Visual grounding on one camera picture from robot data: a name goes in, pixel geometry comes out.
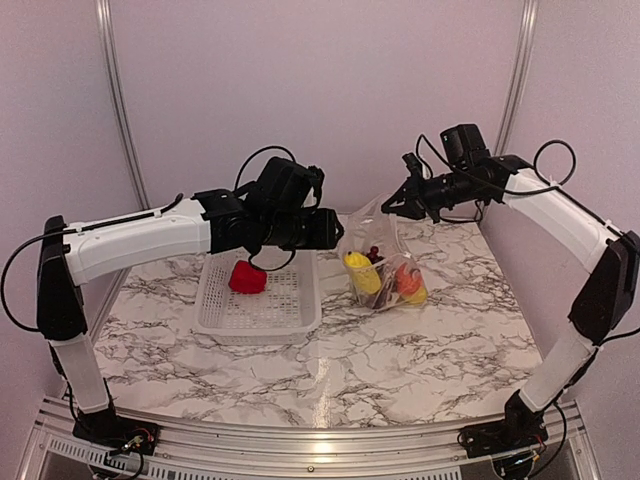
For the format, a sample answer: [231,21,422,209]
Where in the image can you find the yellow toy corn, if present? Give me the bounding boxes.
[403,286,428,305]
[343,251,382,295]

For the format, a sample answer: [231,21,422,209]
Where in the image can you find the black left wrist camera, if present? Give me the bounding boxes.
[253,157,325,212]

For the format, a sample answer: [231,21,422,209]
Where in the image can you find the aluminium right frame post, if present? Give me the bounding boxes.
[494,0,539,155]

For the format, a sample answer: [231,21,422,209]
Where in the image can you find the red toy bell pepper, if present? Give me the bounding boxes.
[228,260,268,295]

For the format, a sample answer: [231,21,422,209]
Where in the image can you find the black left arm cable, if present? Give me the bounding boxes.
[0,194,184,334]

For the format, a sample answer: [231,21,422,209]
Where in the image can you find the purple toy grape bunch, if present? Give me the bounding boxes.
[365,246,400,310]

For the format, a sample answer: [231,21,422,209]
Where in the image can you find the aluminium front frame rail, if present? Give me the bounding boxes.
[14,394,601,480]

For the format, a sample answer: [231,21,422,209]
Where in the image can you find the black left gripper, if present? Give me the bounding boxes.
[261,207,345,249]

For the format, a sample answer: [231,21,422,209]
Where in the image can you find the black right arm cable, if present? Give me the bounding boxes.
[417,132,579,224]

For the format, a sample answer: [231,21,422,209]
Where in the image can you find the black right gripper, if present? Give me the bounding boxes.
[380,167,485,223]

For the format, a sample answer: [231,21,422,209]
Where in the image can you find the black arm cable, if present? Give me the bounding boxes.
[0,194,184,334]
[417,132,579,224]

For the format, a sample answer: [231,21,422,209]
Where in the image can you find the aluminium left frame post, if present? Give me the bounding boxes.
[95,0,150,210]

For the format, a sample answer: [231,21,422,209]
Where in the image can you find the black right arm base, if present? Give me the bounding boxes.
[457,391,549,458]

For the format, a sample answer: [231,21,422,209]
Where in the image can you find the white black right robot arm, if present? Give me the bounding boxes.
[381,154,639,448]

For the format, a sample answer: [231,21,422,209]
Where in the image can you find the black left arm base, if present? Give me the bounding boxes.
[72,403,159,455]

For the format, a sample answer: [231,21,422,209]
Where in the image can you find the white perforated plastic basket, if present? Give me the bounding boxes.
[194,247,322,346]

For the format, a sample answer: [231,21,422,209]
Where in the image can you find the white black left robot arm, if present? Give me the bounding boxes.
[36,189,344,445]

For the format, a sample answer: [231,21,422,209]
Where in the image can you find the aluminium frame post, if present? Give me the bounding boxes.
[494,0,539,155]
[95,0,150,210]

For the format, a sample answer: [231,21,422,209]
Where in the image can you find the clear zip top bag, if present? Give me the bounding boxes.
[338,194,428,310]

